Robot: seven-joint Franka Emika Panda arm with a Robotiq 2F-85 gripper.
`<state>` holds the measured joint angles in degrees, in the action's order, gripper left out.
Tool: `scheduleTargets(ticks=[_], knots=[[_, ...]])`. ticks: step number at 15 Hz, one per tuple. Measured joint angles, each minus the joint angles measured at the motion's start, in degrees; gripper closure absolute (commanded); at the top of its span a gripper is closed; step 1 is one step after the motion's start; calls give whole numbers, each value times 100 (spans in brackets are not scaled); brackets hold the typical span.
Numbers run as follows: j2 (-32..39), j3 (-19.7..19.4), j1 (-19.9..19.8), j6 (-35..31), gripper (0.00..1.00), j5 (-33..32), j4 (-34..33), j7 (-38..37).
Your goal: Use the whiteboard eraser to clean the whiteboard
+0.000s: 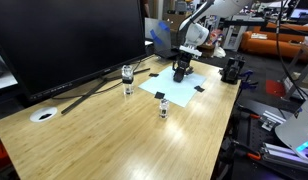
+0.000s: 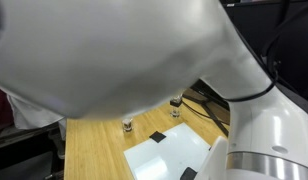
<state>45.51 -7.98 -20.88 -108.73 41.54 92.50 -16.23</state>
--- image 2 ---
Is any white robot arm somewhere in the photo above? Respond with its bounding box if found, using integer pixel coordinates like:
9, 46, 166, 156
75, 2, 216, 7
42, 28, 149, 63
0, 0, 308, 180

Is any white whiteboard sheet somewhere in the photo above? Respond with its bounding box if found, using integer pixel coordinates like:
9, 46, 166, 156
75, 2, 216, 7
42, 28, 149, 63
124, 123, 210, 180

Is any square clear acrylic pepper mill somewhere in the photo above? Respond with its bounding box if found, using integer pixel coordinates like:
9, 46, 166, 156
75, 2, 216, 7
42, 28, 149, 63
170, 95, 182, 118

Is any round clear acrylic salt shaker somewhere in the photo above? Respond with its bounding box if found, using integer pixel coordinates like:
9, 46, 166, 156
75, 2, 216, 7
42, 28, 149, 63
122, 118, 133, 132

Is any black tape square top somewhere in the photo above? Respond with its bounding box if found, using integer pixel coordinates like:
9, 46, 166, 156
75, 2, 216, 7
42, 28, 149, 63
150, 131, 166, 143

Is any black tape square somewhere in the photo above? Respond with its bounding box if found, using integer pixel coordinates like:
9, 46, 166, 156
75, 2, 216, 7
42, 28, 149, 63
150, 131, 166, 143
180, 167, 197, 180

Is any black monitor stand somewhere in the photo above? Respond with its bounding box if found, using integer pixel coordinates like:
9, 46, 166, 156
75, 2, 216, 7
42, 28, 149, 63
182, 80, 230, 137

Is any black tape square right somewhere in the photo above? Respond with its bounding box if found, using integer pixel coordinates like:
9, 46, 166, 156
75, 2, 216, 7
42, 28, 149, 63
180, 167, 197, 180

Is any white cloth cover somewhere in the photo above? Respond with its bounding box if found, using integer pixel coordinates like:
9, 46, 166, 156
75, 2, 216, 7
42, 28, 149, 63
0, 85, 67, 130

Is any large black monitor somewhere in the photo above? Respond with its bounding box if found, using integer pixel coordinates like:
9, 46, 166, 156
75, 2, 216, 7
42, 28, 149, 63
221, 0, 308, 99

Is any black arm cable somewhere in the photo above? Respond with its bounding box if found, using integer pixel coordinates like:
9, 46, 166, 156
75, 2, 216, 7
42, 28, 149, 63
223, 0, 292, 103

